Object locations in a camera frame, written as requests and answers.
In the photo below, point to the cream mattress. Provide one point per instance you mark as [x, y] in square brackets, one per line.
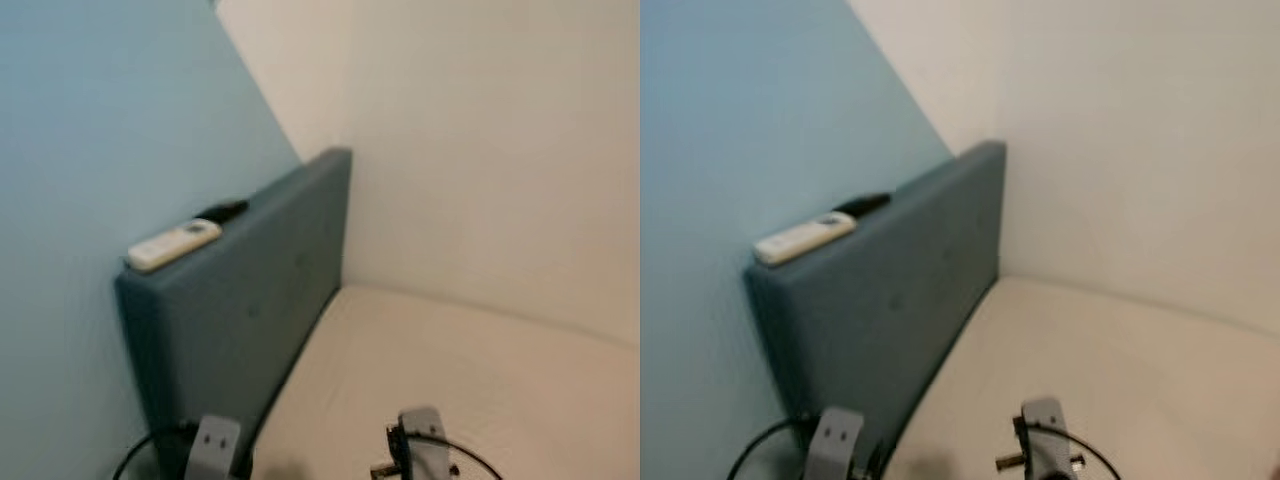
[1120, 390]
[480, 400]

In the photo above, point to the black remote control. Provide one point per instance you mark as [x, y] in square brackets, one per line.
[865, 204]
[225, 211]

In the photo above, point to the white remote control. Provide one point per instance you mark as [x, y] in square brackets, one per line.
[805, 238]
[172, 245]

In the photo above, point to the blue grey upholstered headboard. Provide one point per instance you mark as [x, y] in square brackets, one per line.
[870, 320]
[230, 330]

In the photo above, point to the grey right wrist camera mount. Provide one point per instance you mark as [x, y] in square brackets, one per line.
[425, 445]
[1047, 435]

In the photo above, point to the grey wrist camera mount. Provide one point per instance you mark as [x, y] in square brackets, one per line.
[835, 445]
[1047, 435]
[425, 445]
[213, 450]

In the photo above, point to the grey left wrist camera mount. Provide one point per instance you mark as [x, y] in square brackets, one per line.
[835, 445]
[213, 450]

